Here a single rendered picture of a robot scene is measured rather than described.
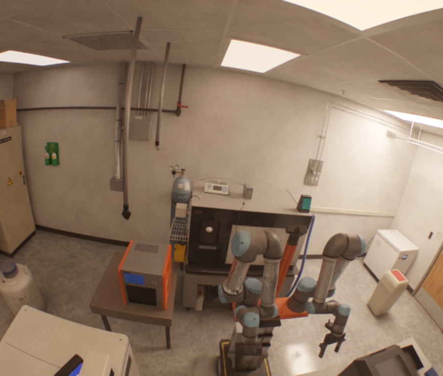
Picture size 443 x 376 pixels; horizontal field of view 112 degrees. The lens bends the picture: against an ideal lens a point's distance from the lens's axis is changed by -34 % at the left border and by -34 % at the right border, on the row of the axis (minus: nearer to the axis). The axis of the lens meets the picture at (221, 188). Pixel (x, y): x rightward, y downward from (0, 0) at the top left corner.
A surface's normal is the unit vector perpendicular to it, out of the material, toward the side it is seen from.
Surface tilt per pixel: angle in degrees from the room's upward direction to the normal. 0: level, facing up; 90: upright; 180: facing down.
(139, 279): 90
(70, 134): 90
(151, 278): 90
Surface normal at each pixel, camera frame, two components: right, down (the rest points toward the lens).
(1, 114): 0.07, 0.36
